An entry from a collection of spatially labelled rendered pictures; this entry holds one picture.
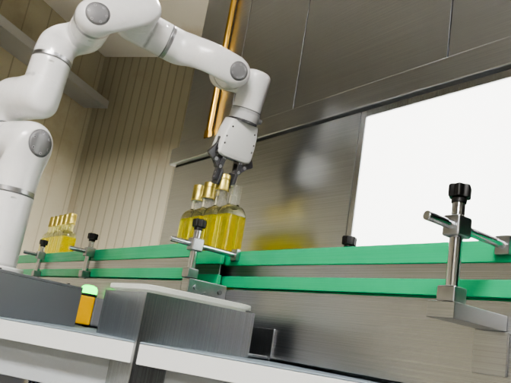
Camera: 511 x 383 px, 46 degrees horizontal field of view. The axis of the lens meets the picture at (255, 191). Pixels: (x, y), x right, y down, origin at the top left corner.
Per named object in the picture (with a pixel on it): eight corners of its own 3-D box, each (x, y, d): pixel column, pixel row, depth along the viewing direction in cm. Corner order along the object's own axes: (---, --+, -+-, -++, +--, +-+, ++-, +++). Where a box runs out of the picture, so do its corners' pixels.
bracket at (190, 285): (223, 319, 127) (228, 286, 129) (184, 311, 122) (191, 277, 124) (214, 318, 130) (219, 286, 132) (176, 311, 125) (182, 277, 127)
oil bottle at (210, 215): (219, 293, 147) (234, 208, 152) (199, 289, 144) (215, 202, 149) (207, 292, 152) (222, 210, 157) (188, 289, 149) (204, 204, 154)
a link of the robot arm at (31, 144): (8, 188, 118) (30, 112, 122) (-34, 187, 125) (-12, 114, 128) (46, 202, 126) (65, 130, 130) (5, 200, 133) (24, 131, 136)
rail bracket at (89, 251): (90, 280, 172) (100, 234, 176) (65, 274, 168) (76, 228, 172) (84, 280, 175) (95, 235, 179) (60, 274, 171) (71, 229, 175)
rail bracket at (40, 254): (40, 278, 209) (49, 240, 212) (19, 274, 205) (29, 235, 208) (36, 278, 212) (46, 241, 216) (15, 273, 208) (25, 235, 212)
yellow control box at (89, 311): (99, 328, 153) (105, 299, 155) (70, 324, 149) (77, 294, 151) (88, 327, 159) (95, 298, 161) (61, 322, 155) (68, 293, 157)
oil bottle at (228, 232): (234, 294, 143) (249, 207, 148) (214, 289, 140) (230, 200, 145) (221, 293, 147) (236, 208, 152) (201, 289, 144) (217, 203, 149)
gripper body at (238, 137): (252, 123, 161) (239, 163, 161) (220, 110, 156) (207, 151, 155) (267, 125, 155) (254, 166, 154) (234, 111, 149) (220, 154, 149)
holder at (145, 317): (271, 362, 111) (278, 318, 113) (136, 340, 96) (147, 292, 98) (220, 351, 125) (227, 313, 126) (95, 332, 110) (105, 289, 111)
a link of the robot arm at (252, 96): (223, 52, 148) (211, 57, 157) (210, 93, 147) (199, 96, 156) (277, 75, 153) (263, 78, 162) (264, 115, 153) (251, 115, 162)
